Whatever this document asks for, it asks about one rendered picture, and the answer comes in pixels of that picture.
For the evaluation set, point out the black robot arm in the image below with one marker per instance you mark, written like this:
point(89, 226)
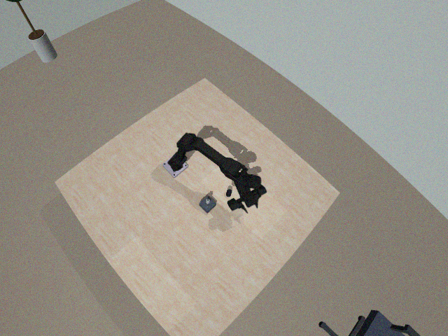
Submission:
point(228, 166)

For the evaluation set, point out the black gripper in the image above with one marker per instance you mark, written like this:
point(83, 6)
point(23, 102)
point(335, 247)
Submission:
point(234, 204)

